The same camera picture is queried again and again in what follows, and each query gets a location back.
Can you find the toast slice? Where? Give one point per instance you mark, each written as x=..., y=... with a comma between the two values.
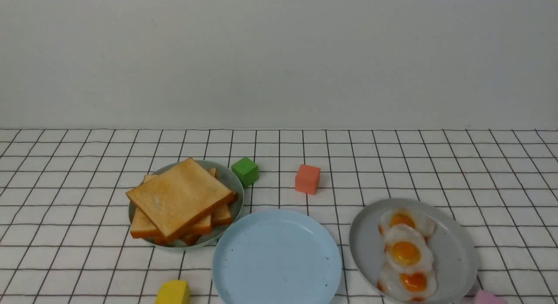
x=182, y=203
x=222, y=215
x=188, y=240
x=174, y=204

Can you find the fried egg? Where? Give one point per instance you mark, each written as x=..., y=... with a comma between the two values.
x=407, y=288
x=399, y=215
x=406, y=250

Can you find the green cube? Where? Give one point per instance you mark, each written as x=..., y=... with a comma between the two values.
x=246, y=170

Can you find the orange cube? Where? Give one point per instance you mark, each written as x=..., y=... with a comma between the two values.
x=307, y=179

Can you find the light blue plate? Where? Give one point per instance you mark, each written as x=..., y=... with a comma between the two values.
x=277, y=256

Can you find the yellow block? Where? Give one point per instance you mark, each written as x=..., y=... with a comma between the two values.
x=174, y=292

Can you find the grey plate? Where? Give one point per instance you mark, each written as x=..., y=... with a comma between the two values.
x=455, y=258

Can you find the pink block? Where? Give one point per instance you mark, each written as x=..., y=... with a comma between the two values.
x=484, y=297

